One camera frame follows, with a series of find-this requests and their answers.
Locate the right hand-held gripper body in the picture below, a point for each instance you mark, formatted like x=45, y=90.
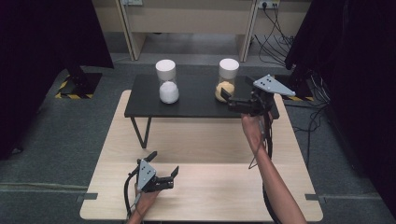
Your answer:
x=258, y=102

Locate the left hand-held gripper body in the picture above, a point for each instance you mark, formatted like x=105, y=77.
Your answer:
x=146, y=179

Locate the clear jar with yellow grains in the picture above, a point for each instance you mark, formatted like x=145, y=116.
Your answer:
x=228, y=70

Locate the black metal-legged shelf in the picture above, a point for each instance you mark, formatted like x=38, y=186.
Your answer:
x=193, y=105

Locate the clear jar with white powder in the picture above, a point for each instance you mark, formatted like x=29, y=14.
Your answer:
x=168, y=90

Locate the person's left hand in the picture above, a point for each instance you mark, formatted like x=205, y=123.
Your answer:
x=144, y=200

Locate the person's right hand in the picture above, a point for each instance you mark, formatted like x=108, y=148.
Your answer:
x=252, y=129

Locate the stand base with hazard tape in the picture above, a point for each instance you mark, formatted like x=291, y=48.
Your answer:
x=79, y=85
x=303, y=93

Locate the grey floor tape strip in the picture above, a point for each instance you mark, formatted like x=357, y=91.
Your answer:
x=313, y=197
x=88, y=196

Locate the black curtain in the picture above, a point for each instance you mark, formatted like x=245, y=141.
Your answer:
x=358, y=77
x=43, y=56

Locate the white wall socket with plug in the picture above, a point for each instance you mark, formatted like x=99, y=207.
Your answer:
x=268, y=3

